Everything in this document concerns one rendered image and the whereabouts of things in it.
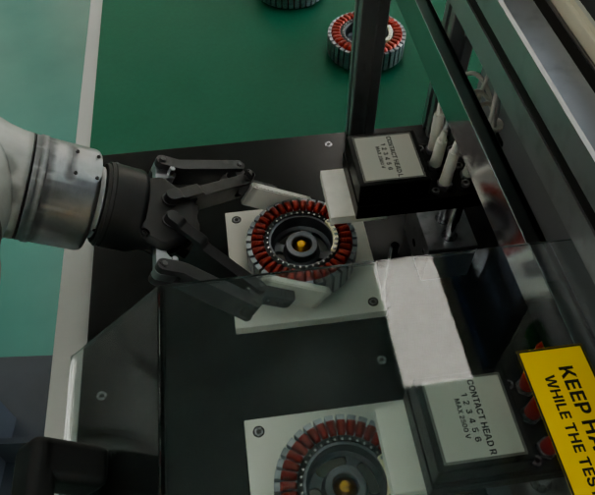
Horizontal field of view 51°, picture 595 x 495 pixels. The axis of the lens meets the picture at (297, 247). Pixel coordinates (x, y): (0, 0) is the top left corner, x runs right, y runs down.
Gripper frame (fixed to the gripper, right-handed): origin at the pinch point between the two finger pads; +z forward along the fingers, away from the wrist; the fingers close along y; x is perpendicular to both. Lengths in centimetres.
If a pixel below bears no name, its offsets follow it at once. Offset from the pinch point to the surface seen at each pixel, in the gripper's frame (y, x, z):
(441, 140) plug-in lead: -0.2, -17.6, 4.6
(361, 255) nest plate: -0.4, -1.4, 7.0
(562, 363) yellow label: -27.6, -26.6, -5.9
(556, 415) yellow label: -29.8, -26.0, -6.9
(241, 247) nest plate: 2.4, 4.7, -3.9
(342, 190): 0.3, -8.8, 0.0
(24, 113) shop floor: 125, 104, -22
